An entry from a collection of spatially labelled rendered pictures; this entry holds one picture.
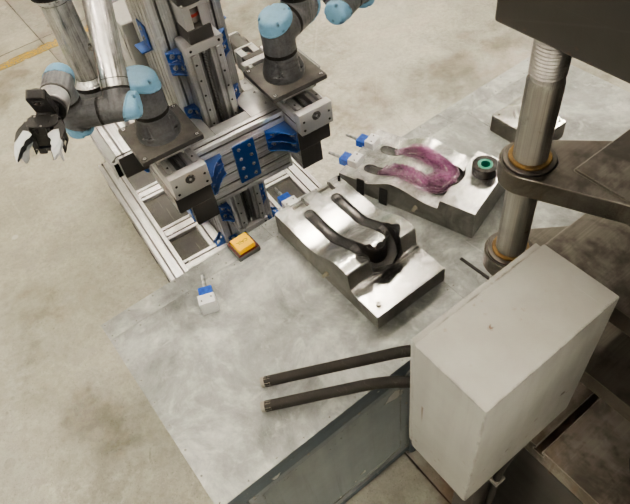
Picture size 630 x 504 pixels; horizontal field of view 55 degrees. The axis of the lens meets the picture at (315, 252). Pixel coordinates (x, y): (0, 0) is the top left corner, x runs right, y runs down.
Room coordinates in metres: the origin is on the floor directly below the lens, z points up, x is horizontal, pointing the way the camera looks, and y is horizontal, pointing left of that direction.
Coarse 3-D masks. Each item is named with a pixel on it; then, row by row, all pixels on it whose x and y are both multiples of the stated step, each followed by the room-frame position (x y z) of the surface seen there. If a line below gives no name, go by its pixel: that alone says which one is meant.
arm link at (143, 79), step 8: (128, 72) 1.69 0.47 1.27; (136, 72) 1.69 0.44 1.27; (144, 72) 1.68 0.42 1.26; (152, 72) 1.68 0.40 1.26; (136, 80) 1.64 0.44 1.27; (144, 80) 1.64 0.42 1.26; (152, 80) 1.65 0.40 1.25; (136, 88) 1.62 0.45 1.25; (144, 88) 1.63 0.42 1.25; (152, 88) 1.64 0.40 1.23; (160, 88) 1.66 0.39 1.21; (144, 96) 1.62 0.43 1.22; (152, 96) 1.63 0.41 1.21; (160, 96) 1.65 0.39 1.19; (144, 104) 1.62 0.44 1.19; (152, 104) 1.63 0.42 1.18; (160, 104) 1.64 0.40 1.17; (144, 112) 1.62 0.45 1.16; (152, 112) 1.62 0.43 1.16; (160, 112) 1.64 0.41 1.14
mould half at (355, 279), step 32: (352, 192) 1.39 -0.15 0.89; (288, 224) 1.30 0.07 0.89; (352, 224) 1.25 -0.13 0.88; (320, 256) 1.14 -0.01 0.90; (352, 256) 1.09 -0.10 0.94; (416, 256) 1.11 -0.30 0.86; (352, 288) 1.02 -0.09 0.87; (384, 288) 1.01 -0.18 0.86; (416, 288) 0.99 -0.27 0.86; (384, 320) 0.93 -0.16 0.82
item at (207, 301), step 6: (204, 276) 1.20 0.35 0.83; (204, 282) 1.17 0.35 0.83; (198, 288) 1.15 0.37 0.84; (204, 288) 1.14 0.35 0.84; (210, 288) 1.14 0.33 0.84; (204, 294) 1.11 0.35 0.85; (210, 294) 1.11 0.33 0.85; (198, 300) 1.09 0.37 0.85; (204, 300) 1.09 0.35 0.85; (210, 300) 1.08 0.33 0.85; (216, 300) 1.10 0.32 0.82; (204, 306) 1.07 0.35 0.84; (210, 306) 1.08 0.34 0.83; (216, 306) 1.08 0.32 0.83; (204, 312) 1.07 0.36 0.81; (210, 312) 1.08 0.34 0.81
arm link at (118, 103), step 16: (96, 0) 1.57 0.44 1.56; (96, 16) 1.54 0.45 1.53; (112, 16) 1.56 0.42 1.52; (96, 32) 1.52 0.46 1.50; (112, 32) 1.53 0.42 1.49; (96, 48) 1.50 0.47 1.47; (112, 48) 1.49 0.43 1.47; (96, 64) 1.48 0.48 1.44; (112, 64) 1.46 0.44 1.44; (112, 80) 1.43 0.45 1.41; (128, 80) 1.47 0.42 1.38; (112, 96) 1.41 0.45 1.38; (128, 96) 1.41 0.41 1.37; (96, 112) 1.38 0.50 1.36; (112, 112) 1.38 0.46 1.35; (128, 112) 1.38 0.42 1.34
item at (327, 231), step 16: (352, 208) 1.32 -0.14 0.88; (320, 224) 1.28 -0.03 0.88; (368, 224) 1.23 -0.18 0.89; (384, 224) 1.20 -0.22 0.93; (336, 240) 1.20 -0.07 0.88; (352, 240) 1.16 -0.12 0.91; (384, 240) 1.12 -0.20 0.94; (400, 240) 1.12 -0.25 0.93; (368, 256) 1.10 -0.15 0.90; (384, 256) 1.11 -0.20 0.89; (400, 256) 1.09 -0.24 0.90
